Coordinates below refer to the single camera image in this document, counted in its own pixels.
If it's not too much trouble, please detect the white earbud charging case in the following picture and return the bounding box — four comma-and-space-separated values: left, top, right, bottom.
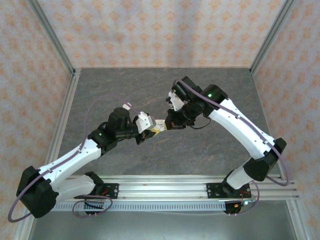
154, 119, 166, 133

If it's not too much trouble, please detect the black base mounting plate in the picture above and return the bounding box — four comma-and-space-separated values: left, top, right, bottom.
206, 183, 227, 200
100, 183, 120, 200

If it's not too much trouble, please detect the small circuit board green LED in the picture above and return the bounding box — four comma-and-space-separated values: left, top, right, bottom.
233, 198, 257, 209

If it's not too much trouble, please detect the aluminium frame profile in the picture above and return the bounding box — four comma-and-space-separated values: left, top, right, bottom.
249, 0, 300, 76
26, 0, 77, 76
286, 199, 309, 240
45, 69, 81, 177

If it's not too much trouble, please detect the aluminium mounting rail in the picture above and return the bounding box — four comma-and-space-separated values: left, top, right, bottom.
59, 174, 300, 202

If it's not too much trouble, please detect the white slotted cable duct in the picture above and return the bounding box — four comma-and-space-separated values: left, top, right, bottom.
53, 201, 227, 213

